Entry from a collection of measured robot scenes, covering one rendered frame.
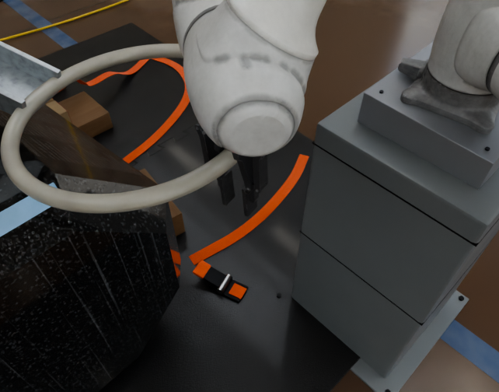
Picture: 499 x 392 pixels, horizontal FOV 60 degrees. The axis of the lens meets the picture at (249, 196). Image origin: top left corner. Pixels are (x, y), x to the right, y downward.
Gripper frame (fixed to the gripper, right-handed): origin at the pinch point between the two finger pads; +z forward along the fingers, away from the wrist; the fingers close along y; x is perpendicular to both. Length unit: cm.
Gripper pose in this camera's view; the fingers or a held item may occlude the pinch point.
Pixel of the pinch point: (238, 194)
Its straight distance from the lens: 78.8
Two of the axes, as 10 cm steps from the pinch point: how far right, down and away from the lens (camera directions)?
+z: 0.7, 6.8, 7.3
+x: -5.8, 6.2, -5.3
